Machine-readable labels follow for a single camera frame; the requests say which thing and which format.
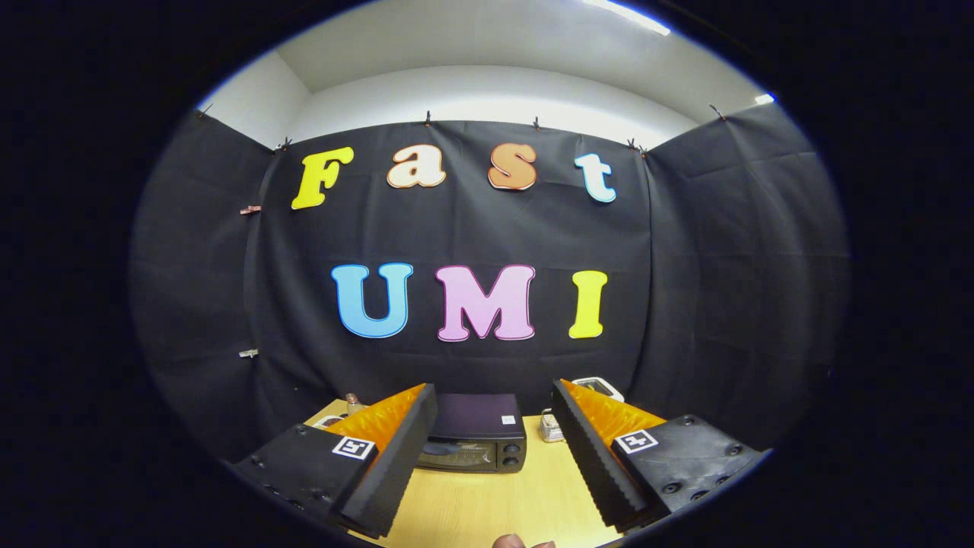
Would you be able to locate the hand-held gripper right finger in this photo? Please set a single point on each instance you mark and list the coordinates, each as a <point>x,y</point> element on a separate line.
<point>590,460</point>

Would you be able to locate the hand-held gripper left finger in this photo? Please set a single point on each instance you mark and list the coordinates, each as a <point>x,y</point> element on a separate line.
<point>399,468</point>

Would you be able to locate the black toaster oven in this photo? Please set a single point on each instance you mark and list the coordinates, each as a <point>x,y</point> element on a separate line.
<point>472,415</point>

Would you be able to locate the white pop-up toaster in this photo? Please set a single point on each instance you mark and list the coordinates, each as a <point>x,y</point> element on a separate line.
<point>601,384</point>

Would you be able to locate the small glass bottle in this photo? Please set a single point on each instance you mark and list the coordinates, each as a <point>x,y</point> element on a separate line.
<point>352,405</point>

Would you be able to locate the small ceiling light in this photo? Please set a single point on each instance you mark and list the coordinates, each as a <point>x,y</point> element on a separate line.
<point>765,99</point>

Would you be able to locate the long ceiling light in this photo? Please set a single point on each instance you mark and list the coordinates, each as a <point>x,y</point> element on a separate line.
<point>628,15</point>

